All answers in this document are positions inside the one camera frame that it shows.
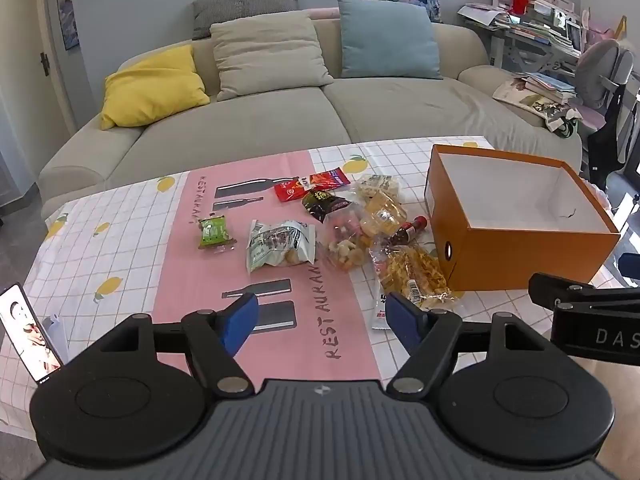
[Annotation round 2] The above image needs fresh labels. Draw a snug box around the wall poster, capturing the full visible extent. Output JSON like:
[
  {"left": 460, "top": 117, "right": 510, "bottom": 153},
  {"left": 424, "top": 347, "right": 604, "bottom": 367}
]
[{"left": 54, "top": 0, "right": 81, "bottom": 52}]

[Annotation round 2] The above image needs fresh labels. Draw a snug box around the grey chair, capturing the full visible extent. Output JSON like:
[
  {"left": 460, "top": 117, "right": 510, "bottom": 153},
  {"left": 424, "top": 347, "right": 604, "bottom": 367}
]
[{"left": 571, "top": 39, "right": 637, "bottom": 112}]

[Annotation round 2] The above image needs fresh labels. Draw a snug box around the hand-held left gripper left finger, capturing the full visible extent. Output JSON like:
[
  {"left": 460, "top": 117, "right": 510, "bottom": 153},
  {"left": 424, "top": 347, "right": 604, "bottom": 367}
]
[{"left": 92, "top": 291, "right": 261, "bottom": 397}]

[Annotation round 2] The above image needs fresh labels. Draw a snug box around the stack of magazines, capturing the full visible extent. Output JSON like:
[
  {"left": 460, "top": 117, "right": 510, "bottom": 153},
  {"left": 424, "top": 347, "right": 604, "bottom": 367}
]
[{"left": 492, "top": 72, "right": 581, "bottom": 112}]

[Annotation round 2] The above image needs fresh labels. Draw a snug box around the black snack packet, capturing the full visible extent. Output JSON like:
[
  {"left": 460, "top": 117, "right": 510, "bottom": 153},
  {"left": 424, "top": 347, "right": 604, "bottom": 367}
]
[{"left": 301, "top": 187, "right": 354, "bottom": 224}]

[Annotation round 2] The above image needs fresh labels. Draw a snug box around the clear bag of pink candies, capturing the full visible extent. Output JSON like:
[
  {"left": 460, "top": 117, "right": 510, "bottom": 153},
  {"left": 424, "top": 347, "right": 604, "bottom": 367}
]
[{"left": 322, "top": 210, "right": 374, "bottom": 274}]

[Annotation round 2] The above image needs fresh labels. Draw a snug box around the dark bottle with red cap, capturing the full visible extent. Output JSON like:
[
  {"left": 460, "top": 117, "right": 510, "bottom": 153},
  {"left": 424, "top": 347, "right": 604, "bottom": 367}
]
[{"left": 389, "top": 215, "right": 430, "bottom": 246}]

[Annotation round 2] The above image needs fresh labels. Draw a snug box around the light blue pillow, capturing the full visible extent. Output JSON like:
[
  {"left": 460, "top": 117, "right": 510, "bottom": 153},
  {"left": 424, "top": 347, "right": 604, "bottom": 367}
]
[{"left": 336, "top": 0, "right": 445, "bottom": 80}]

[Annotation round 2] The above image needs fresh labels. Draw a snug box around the white desk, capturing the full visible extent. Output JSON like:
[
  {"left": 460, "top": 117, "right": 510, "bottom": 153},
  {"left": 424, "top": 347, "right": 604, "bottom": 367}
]
[{"left": 459, "top": 7, "right": 586, "bottom": 88}]

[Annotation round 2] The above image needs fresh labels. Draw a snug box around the grey pillow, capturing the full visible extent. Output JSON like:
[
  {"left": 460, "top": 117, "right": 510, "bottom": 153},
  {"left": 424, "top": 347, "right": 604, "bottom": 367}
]
[{"left": 191, "top": 0, "right": 300, "bottom": 41}]

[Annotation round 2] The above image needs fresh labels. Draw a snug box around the printed tote bag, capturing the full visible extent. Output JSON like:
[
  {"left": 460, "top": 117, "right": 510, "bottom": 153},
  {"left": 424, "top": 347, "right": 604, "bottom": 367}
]
[{"left": 542, "top": 102, "right": 586, "bottom": 139}]

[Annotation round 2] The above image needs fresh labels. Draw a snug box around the yellow pillow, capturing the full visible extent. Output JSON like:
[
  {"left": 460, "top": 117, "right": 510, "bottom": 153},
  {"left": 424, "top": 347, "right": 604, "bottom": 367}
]
[{"left": 100, "top": 44, "right": 211, "bottom": 131}]

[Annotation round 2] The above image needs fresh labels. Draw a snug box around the orange cardboard box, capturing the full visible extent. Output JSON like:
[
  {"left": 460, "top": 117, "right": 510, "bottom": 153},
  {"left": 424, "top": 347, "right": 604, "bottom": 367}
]
[{"left": 424, "top": 144, "right": 622, "bottom": 292}]

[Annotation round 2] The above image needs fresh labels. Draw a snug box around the pink cushion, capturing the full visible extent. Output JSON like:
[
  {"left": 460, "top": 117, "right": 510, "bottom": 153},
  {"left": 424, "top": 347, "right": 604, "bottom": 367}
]
[{"left": 299, "top": 6, "right": 342, "bottom": 22}]

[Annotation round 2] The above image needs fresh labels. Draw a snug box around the clear bag of yellow chips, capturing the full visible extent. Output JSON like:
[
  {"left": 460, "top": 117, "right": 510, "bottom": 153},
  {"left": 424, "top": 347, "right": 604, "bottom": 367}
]
[{"left": 368, "top": 241, "right": 464, "bottom": 312}]

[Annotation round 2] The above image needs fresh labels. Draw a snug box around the white packet with red logo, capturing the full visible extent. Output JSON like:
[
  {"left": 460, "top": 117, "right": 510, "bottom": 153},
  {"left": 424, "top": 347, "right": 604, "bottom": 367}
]
[{"left": 372, "top": 280, "right": 402, "bottom": 331}]

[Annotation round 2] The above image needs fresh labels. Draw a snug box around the clear bag of cream crackers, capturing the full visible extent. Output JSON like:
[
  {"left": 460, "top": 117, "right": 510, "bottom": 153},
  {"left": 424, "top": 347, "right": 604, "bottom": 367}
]
[{"left": 355, "top": 174, "right": 402, "bottom": 202}]

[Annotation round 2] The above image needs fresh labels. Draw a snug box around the dark blue object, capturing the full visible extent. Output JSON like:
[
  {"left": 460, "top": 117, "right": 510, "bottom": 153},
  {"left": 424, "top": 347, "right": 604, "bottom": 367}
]
[{"left": 618, "top": 252, "right": 640, "bottom": 281}]

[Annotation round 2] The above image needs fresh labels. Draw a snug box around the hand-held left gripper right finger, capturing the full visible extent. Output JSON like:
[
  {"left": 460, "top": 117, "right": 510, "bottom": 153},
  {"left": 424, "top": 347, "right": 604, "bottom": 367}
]
[{"left": 385, "top": 290, "right": 555, "bottom": 396}]

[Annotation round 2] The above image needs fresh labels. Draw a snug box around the black garment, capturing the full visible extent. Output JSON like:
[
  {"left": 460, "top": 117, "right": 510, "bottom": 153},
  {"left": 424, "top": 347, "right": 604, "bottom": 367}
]
[{"left": 586, "top": 82, "right": 632, "bottom": 187}]

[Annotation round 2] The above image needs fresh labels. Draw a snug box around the beige sofa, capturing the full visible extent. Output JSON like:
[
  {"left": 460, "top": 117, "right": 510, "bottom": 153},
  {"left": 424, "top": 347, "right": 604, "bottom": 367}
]
[{"left": 37, "top": 7, "right": 584, "bottom": 222}]

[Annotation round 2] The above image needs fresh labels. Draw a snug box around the clear phone stand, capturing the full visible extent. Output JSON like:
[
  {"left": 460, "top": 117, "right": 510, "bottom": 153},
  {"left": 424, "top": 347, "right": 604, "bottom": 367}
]
[{"left": 42, "top": 314, "right": 69, "bottom": 362}]

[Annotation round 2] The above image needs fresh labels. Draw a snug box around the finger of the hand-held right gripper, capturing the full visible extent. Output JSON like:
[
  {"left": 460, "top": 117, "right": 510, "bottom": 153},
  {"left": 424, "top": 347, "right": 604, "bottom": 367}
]
[{"left": 528, "top": 272, "right": 640, "bottom": 312}]

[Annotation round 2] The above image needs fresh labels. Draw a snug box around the red snack packet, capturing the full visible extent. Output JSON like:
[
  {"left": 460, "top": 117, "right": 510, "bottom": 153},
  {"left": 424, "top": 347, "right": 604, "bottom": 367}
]
[{"left": 273, "top": 170, "right": 351, "bottom": 205}]

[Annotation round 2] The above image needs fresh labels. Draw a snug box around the white green snack packet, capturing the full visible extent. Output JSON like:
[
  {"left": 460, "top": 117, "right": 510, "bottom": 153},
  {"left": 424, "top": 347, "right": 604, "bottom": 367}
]
[{"left": 244, "top": 218, "right": 317, "bottom": 275}]

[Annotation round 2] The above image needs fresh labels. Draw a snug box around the beige pillow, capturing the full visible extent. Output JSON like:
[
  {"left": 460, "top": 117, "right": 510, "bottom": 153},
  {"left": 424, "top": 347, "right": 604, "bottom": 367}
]
[{"left": 209, "top": 10, "right": 337, "bottom": 102}]

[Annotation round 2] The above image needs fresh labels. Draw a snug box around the clear bag of yellow snacks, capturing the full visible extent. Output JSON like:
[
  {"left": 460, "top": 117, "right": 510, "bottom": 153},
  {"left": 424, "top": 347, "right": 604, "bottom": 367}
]
[{"left": 359, "top": 194, "right": 409, "bottom": 237}]

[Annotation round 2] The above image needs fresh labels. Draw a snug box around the smartphone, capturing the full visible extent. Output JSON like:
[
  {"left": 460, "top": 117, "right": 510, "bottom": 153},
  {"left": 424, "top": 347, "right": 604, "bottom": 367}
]
[{"left": 0, "top": 282, "right": 66, "bottom": 385}]

